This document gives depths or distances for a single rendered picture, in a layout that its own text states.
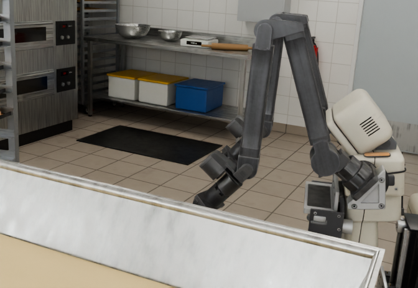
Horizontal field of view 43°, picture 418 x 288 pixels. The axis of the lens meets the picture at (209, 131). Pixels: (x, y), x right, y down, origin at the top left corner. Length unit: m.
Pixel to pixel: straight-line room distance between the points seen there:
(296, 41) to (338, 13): 4.10
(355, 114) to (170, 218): 1.21
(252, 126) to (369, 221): 0.51
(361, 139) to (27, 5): 3.74
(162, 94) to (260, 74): 4.22
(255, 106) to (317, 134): 0.18
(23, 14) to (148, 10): 1.93
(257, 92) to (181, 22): 4.75
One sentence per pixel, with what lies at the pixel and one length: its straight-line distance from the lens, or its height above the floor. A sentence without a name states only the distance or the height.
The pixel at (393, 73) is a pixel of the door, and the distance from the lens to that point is 5.50.
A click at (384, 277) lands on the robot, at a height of 0.59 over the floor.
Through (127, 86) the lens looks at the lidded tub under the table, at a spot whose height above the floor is 0.38.
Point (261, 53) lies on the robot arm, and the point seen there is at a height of 1.32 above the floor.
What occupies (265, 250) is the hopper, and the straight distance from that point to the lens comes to 0.40.
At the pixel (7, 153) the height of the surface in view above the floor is 0.79.
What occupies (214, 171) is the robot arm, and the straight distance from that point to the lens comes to 1.51.
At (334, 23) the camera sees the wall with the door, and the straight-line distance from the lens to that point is 5.54.
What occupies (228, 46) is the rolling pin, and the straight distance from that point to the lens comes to 5.29.
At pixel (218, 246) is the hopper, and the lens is 0.41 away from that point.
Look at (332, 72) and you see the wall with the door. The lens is 5.58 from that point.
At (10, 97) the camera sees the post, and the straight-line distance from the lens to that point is 2.24.
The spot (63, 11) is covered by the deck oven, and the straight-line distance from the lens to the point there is 5.23.
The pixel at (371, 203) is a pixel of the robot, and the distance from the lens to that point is 1.53.
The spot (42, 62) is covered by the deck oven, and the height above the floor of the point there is 0.73.
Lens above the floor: 1.48
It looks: 15 degrees down
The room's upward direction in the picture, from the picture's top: 3 degrees clockwise
